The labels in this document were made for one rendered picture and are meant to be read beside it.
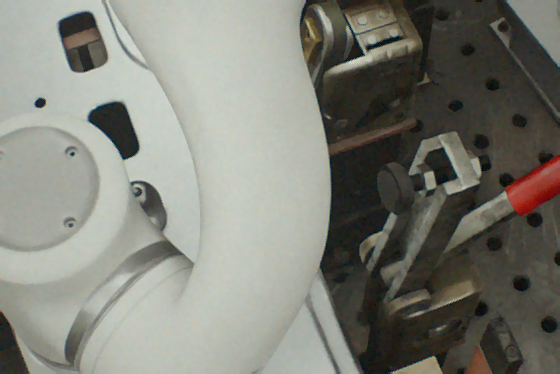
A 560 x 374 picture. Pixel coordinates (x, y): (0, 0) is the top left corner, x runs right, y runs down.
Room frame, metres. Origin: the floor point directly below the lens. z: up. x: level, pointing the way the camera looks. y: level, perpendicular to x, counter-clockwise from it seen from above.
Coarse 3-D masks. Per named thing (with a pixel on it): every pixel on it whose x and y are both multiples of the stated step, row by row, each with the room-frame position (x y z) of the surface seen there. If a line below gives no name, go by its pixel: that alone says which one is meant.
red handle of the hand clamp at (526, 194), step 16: (528, 176) 0.32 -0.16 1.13; (544, 176) 0.32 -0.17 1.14; (512, 192) 0.31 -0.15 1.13; (528, 192) 0.31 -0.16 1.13; (544, 192) 0.31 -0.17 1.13; (480, 208) 0.31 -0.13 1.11; (496, 208) 0.31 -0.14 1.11; (512, 208) 0.30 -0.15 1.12; (528, 208) 0.30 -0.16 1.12; (464, 224) 0.30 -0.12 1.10; (480, 224) 0.30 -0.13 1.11; (496, 224) 0.30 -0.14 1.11; (464, 240) 0.29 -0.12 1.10; (400, 256) 0.29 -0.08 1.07; (448, 256) 0.29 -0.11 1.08; (384, 272) 0.29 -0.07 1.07
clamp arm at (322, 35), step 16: (320, 16) 0.46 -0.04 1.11; (336, 16) 0.46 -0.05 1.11; (304, 32) 0.46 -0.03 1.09; (320, 32) 0.45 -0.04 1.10; (336, 32) 0.45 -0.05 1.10; (304, 48) 0.45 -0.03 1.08; (320, 48) 0.45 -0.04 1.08; (336, 48) 0.44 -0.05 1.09; (320, 64) 0.44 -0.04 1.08; (336, 64) 0.44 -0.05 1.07; (320, 80) 0.44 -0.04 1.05; (320, 96) 0.44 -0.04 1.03; (320, 112) 0.44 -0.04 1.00
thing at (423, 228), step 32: (416, 160) 0.30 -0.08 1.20; (448, 160) 0.30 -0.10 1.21; (480, 160) 0.30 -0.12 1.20; (384, 192) 0.28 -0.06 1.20; (416, 192) 0.30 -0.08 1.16; (448, 192) 0.27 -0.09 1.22; (416, 224) 0.29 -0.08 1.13; (448, 224) 0.28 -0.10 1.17; (384, 256) 0.29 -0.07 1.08; (416, 256) 0.27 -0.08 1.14; (416, 288) 0.27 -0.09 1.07
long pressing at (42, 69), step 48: (0, 0) 0.56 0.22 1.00; (48, 0) 0.56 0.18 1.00; (96, 0) 0.56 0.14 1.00; (0, 48) 0.52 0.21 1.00; (48, 48) 0.51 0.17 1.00; (0, 96) 0.47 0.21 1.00; (48, 96) 0.47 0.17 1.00; (96, 96) 0.47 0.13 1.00; (144, 96) 0.46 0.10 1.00; (144, 144) 0.42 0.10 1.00; (192, 192) 0.38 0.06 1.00; (192, 240) 0.34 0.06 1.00; (288, 336) 0.27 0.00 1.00; (336, 336) 0.26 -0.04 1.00
